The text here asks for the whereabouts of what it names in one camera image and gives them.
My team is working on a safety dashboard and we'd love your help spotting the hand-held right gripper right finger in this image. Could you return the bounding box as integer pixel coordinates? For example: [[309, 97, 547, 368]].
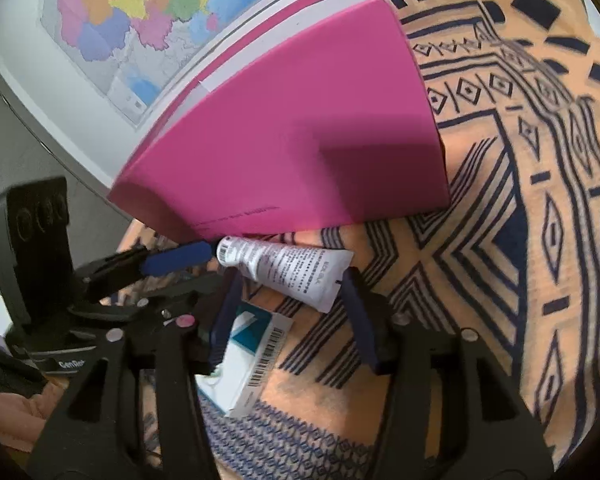
[[341, 267, 556, 480]]

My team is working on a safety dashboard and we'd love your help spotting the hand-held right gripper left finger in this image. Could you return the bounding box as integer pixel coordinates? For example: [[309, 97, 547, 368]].
[[27, 272, 246, 480]]

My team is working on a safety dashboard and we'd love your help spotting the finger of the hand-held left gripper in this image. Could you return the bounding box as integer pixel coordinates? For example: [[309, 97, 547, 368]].
[[72, 241, 213, 288], [72, 272, 231, 322]]

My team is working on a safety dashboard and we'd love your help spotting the white and blue medicine box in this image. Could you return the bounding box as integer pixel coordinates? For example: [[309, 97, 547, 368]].
[[195, 300, 295, 418]]

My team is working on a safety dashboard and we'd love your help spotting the white ointment tube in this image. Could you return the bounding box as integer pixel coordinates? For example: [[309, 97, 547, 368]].
[[216, 235, 355, 315]]

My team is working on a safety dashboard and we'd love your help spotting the pink cardboard box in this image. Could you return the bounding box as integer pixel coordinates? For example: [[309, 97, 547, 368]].
[[107, 0, 452, 246]]

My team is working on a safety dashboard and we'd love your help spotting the orange patterned blanket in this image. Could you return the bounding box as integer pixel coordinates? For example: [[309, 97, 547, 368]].
[[115, 0, 600, 480]]

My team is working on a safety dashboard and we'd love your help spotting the colourful wall map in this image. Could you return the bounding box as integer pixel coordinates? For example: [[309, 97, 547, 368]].
[[40, 0, 331, 128]]

